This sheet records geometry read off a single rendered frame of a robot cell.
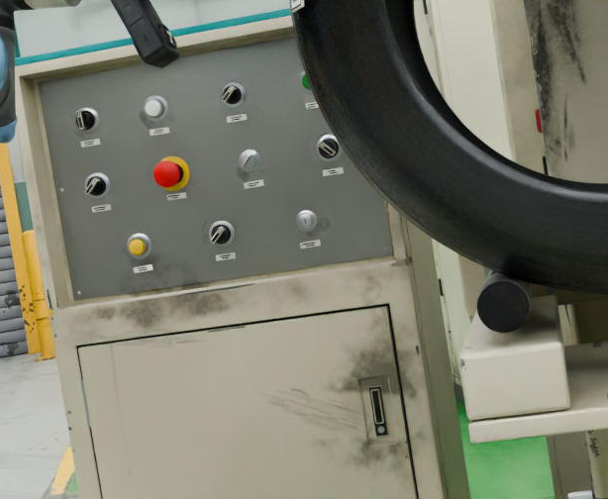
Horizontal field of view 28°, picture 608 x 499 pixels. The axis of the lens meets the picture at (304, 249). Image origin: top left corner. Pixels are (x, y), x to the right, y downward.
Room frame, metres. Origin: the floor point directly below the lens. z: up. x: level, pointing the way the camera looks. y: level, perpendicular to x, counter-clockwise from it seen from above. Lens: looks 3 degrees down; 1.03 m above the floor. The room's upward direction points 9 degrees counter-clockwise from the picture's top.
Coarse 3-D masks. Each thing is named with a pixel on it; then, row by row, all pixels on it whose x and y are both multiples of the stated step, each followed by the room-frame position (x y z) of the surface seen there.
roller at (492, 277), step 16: (496, 272) 1.14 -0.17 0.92; (496, 288) 1.05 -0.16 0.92; (512, 288) 1.05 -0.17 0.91; (528, 288) 1.11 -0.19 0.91; (480, 304) 1.05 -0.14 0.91; (496, 304) 1.05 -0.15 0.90; (512, 304) 1.05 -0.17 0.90; (528, 304) 1.05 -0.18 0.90; (496, 320) 1.05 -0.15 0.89; (512, 320) 1.05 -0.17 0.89
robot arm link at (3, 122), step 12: (0, 24) 1.21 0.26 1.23; (12, 24) 1.23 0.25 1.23; (0, 36) 1.21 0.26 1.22; (12, 36) 1.23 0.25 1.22; (12, 48) 1.23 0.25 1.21; (12, 60) 1.22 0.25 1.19; (12, 72) 1.22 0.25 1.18; (12, 84) 1.19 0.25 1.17; (12, 96) 1.21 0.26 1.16; (0, 108) 1.16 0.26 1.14; (12, 108) 1.22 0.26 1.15; (0, 120) 1.20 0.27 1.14; (12, 120) 1.22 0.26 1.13; (0, 132) 1.20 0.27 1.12; (12, 132) 1.22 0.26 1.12
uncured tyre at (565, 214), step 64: (320, 0) 1.05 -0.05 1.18; (384, 0) 1.06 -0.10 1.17; (320, 64) 1.07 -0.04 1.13; (384, 64) 1.04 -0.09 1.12; (384, 128) 1.04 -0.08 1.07; (448, 128) 1.02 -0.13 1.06; (384, 192) 1.08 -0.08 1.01; (448, 192) 1.03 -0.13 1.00; (512, 192) 1.02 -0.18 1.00; (576, 192) 1.01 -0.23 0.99; (512, 256) 1.05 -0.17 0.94; (576, 256) 1.02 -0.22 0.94
